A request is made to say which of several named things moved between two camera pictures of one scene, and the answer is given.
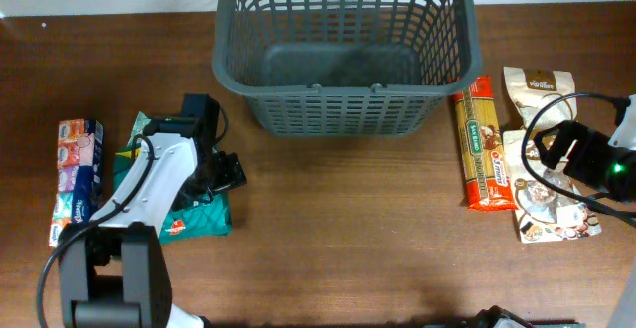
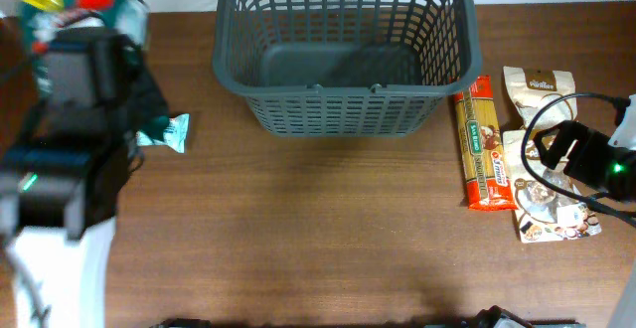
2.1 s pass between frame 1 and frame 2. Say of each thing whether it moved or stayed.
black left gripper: moved
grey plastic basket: stayed
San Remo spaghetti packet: stayed
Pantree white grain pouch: stayed
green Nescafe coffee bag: moved
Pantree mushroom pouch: stayed
